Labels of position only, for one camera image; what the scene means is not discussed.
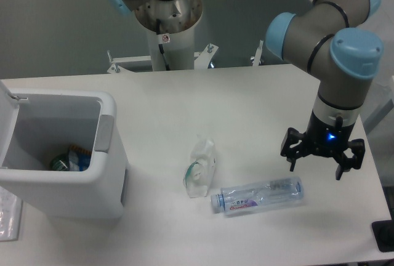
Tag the grey trash can push button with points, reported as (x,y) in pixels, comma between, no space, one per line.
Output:
(104,133)

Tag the black device at edge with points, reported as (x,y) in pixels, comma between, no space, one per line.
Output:
(383,233)

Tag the crumpled clear plastic bag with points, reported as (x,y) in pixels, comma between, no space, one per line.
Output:
(199,174)

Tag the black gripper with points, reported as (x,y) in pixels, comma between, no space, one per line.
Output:
(326,141)

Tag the white plastic trash can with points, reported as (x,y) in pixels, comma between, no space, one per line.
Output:
(48,122)

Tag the blue wrapper in bin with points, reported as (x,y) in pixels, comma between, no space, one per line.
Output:
(78,158)

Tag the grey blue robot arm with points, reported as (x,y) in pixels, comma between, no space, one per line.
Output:
(326,43)

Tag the white pedestal base frame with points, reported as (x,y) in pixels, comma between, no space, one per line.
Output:
(202,60)

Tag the laminated paper sheet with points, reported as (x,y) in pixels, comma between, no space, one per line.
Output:
(11,211)

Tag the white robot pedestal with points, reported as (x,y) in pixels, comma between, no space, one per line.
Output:
(170,29)

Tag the white side table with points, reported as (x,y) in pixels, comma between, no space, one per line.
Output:
(377,112)

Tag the crushed clear plastic bottle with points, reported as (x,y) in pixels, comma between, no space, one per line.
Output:
(257,197)

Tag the green can in bin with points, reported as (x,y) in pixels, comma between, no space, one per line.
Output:
(60,163)

